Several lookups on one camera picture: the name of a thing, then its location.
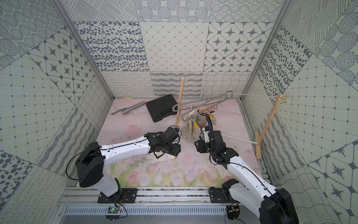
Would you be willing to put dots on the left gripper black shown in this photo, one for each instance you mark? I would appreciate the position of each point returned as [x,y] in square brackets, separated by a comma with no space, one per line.
[173,148]

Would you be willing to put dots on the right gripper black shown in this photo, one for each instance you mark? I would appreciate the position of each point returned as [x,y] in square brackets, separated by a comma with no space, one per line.
[200,148]

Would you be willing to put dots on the grey clip hanger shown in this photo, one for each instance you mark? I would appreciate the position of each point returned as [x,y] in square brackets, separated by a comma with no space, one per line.
[195,105]

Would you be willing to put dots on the blue dotted glove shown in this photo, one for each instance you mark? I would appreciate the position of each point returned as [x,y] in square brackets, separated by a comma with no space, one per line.
[213,118]
[166,157]

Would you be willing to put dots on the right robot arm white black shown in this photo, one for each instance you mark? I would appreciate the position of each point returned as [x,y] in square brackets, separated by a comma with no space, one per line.
[269,204]

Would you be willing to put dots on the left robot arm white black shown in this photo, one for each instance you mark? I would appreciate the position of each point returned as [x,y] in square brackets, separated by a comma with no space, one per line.
[91,162]

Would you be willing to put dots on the black flat pad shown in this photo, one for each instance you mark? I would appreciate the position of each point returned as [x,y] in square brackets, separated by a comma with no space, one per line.
[161,107]

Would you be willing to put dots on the grey metal cylinder tool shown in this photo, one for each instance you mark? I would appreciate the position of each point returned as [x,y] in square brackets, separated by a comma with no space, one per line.
[129,109]

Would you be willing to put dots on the small black module right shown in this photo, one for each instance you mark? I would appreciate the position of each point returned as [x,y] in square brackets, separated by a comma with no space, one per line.
[233,212]

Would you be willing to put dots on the small circuit board left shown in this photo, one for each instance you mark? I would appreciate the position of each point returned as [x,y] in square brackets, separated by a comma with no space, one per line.
[112,214]

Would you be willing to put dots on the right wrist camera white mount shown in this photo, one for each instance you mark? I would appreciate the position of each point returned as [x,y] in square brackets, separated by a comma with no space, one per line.
[205,132]

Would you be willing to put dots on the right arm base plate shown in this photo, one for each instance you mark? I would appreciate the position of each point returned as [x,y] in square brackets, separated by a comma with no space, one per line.
[220,195]

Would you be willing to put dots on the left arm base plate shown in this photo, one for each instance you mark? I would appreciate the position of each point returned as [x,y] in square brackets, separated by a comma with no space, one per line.
[127,195]

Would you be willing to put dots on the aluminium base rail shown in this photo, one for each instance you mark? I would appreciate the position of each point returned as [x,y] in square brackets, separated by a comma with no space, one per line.
[151,196]

